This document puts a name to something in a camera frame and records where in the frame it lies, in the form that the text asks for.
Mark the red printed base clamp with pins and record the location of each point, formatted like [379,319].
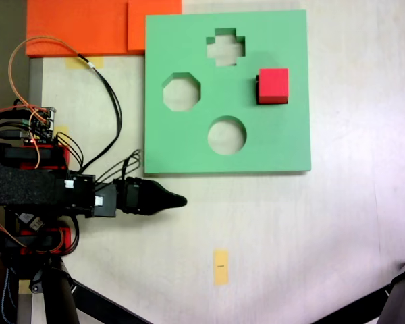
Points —
[62,157]
[65,238]

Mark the black USB plug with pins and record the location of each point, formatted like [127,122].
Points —
[5,134]

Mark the thin black tripod strut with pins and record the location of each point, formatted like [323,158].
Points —
[354,305]
[111,305]

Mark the circuit board with green terminal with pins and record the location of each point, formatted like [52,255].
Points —
[42,123]

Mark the large orange foam block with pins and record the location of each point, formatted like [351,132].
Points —
[77,27]

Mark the green shape sorting board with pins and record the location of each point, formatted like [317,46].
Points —
[283,141]

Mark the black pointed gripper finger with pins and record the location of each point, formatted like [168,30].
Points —
[170,200]

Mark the yellow tape strip with print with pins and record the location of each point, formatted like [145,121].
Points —
[221,268]

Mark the small black converter board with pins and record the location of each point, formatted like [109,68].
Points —
[30,221]

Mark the red square block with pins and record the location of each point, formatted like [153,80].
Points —
[273,82]

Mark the thick black tripod leg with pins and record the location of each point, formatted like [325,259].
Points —
[59,297]
[403,297]

